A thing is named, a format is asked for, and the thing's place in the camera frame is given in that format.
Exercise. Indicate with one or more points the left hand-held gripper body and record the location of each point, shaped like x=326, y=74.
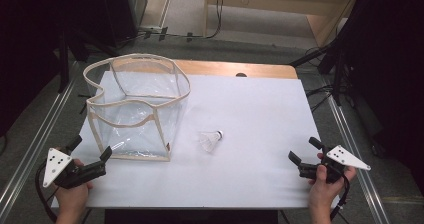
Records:
x=61, y=172

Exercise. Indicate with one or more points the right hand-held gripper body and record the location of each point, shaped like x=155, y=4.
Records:
x=345, y=157

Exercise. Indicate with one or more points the clear plastic bag beige trim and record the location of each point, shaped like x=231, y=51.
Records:
x=133, y=84

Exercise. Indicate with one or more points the white shuttlecock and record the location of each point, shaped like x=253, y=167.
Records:
x=210, y=140

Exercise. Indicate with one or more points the person's left hand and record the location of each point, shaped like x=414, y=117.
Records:
x=71, y=197

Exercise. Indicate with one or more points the person's right hand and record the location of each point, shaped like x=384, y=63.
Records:
x=325, y=192

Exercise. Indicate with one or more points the white paper sheet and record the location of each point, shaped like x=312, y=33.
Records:
x=253, y=124

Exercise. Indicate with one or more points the black tripod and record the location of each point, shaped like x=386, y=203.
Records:
x=337, y=70

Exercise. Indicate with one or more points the black metal stand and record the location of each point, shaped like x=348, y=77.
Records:
x=63, y=64

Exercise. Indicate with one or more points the black curtain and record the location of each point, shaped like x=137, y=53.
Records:
x=393, y=67
x=30, y=50

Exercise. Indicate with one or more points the black board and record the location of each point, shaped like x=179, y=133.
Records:
x=190, y=217

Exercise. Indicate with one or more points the black cabinet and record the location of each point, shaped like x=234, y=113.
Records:
x=123, y=14

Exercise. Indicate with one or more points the metal floor rail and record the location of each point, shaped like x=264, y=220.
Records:
x=35, y=150
x=360, y=170

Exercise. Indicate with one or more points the light wooden furniture frame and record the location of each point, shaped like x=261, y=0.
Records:
x=283, y=4

